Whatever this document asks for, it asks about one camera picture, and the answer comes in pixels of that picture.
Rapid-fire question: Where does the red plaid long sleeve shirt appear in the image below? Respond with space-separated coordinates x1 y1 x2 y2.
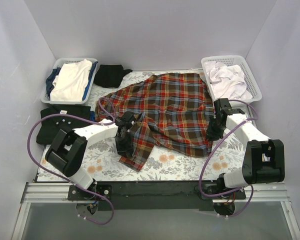
95 73 214 172

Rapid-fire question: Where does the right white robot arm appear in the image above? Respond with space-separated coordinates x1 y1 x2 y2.
198 98 285 199

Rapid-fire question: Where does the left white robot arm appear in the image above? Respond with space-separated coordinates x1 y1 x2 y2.
45 112 137 200

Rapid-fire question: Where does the floral patterned table mat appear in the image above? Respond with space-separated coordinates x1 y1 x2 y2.
36 71 245 182

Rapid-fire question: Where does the blue plaid folded shirt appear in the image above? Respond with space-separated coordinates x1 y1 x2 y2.
90 111 96 122

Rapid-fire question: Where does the crumpled white shirt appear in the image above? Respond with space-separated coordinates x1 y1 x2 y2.
203 61 253 101

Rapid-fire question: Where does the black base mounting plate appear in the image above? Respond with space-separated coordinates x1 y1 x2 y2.
67 181 247 212

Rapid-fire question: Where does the black folded garment at back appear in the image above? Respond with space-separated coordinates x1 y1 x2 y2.
93 64 133 88

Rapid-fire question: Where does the right white plastic basket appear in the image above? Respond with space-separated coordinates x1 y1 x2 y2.
201 55 262 104

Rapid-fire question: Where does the black folded shirt with buttons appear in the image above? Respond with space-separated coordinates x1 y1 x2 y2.
36 105 91 145

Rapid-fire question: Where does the cream white folded shirt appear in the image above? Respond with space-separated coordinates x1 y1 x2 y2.
50 59 93 102

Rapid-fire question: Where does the blue folded shirt in basket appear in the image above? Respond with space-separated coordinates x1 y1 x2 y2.
45 61 98 103

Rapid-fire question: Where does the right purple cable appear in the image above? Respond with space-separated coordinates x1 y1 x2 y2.
198 99 260 218

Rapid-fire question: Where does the purple cable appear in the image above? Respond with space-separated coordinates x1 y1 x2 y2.
198 99 260 218
26 96 117 225

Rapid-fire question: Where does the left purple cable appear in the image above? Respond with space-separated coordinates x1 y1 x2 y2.
26 96 117 225

